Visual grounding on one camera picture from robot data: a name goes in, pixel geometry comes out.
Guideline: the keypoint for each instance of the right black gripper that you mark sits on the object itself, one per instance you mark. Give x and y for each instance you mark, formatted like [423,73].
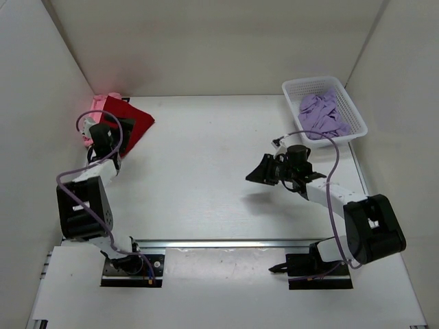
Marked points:
[263,173]

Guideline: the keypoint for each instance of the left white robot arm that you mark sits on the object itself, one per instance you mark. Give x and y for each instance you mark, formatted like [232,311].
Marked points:
[84,209]

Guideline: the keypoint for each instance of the lavender garment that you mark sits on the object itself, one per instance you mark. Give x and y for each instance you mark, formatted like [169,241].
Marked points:
[320,117]

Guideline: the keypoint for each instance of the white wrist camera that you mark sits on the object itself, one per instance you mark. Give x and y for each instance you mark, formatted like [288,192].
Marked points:
[279,145]
[88,123]

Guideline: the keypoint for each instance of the red t shirt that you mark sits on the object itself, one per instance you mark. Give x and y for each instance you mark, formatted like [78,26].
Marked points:
[125,112]

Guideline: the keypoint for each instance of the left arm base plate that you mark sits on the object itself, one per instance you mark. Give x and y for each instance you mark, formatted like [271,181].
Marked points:
[133,272]

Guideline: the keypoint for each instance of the white plastic basket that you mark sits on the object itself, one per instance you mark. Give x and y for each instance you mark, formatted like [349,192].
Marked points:
[296,90]

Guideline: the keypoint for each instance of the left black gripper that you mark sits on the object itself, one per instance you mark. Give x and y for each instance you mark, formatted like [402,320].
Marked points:
[127,125]

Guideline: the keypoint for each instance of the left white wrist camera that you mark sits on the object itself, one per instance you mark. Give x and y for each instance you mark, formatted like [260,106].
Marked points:
[88,123]

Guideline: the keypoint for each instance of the pink t shirt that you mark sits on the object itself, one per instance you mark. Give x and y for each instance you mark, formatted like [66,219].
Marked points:
[98,104]

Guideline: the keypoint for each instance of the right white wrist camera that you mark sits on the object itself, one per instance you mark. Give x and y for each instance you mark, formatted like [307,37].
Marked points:
[279,145]

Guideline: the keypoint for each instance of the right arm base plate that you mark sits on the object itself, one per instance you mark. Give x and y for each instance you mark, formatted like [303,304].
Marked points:
[306,273]

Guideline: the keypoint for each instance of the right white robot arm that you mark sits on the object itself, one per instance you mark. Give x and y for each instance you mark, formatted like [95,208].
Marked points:
[372,229]

